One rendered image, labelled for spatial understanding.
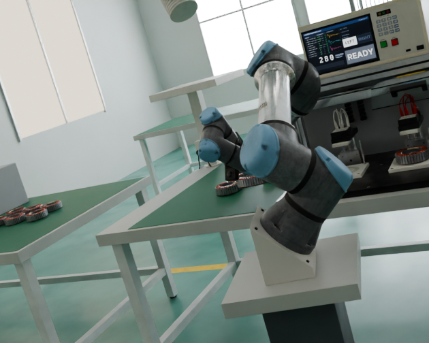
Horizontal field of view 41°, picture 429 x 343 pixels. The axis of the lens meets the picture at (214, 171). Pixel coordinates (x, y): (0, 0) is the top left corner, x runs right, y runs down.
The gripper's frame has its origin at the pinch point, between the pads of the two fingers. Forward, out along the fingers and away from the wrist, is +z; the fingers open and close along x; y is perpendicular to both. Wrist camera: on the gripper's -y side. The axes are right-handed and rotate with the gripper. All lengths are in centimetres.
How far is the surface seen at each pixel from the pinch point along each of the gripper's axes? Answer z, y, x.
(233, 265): 88, 22, 63
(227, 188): 8.2, 5.8, 17.3
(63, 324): 86, -15, 173
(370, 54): -16, 38, -47
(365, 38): -21, 41, -47
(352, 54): -17, 38, -41
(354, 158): 13.9, 16.5, -33.0
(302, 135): 7.4, 27.5, -12.3
